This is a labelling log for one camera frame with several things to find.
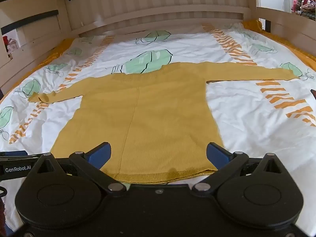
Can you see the wooden bed frame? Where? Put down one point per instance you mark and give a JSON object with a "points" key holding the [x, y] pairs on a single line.
{"points": [[172, 0]]}

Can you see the striped dark red cloth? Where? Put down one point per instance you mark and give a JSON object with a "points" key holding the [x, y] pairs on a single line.
{"points": [[2, 214]]}

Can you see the yellow bed sheet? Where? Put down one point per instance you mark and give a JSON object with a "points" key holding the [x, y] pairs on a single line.
{"points": [[251, 24]]}

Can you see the red and white cloth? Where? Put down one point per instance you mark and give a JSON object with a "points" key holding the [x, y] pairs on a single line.
{"points": [[9, 44]]}

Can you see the white leaf print duvet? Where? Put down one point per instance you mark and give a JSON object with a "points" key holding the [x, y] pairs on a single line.
{"points": [[246, 128]]}

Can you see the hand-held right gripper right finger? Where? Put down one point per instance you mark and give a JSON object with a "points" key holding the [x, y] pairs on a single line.
{"points": [[218, 155]]}

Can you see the colourful hanging clothes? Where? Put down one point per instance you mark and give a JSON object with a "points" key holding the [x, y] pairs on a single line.
{"points": [[303, 3]]}

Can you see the yellow knit sweater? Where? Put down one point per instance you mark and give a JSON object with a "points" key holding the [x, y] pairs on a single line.
{"points": [[160, 116]]}

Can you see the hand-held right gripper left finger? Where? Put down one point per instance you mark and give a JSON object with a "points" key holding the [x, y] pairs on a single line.
{"points": [[98, 155]]}

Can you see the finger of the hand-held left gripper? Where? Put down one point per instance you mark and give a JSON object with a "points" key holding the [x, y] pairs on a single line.
{"points": [[12, 153]]}

